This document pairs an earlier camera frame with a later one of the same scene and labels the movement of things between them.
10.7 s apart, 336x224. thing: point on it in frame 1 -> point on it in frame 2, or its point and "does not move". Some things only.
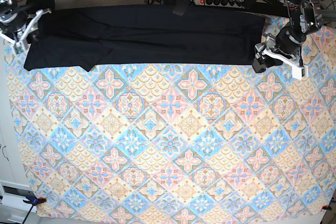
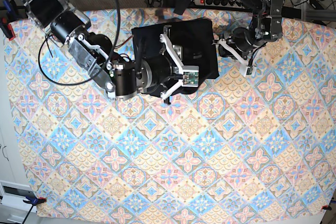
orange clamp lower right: (325, 207) does not move
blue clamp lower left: (33, 201) does not move
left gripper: (14, 21) -> (153, 72)
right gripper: (285, 42) -> (243, 41)
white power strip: (215, 1) does not move
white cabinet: (15, 187) does not move
